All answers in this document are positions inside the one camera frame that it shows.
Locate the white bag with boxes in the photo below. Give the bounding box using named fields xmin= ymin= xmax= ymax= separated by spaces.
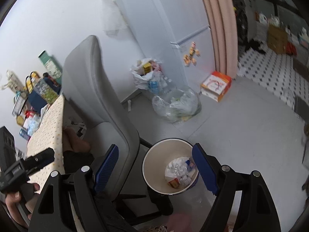
xmin=130 ymin=58 xmax=162 ymax=90

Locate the person's left hand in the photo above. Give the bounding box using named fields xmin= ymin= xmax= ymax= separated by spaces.
xmin=5 ymin=183 xmax=40 ymax=228

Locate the tissue pack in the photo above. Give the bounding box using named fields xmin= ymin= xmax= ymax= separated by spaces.
xmin=24 ymin=115 xmax=40 ymax=136

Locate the plastic bag on fridge hook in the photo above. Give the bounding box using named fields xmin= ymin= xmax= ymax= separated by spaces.
xmin=99 ymin=0 xmax=128 ymax=38

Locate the dotted tablecloth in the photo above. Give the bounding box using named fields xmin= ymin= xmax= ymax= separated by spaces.
xmin=26 ymin=95 xmax=65 ymax=189

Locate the water bottle pack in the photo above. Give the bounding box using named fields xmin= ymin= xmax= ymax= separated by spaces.
xmin=148 ymin=72 xmax=177 ymax=95

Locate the white refrigerator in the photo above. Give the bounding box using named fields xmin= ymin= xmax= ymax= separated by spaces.
xmin=116 ymin=0 xmax=215 ymax=93

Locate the brown cardboard box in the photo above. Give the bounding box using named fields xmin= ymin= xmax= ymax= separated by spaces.
xmin=267 ymin=25 xmax=288 ymax=55

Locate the clear plastic trash bag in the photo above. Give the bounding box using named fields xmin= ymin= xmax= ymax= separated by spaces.
xmin=152 ymin=86 xmax=201 ymax=123

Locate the orange white cardboard box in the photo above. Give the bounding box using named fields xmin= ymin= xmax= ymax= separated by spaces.
xmin=201 ymin=71 xmax=232 ymax=102

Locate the beige round trash bin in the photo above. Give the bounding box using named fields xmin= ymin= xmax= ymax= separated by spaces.
xmin=142 ymin=138 xmax=199 ymax=195

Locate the trash pile in bin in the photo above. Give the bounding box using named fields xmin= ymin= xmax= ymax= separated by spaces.
xmin=165 ymin=157 xmax=197 ymax=189

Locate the green white box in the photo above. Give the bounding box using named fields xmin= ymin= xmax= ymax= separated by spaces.
xmin=38 ymin=50 xmax=62 ymax=84

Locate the navy tote bag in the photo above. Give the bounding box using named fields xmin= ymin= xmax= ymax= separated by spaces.
xmin=25 ymin=71 xmax=61 ymax=113

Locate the grey office chair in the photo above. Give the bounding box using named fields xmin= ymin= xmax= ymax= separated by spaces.
xmin=62 ymin=35 xmax=173 ymax=225

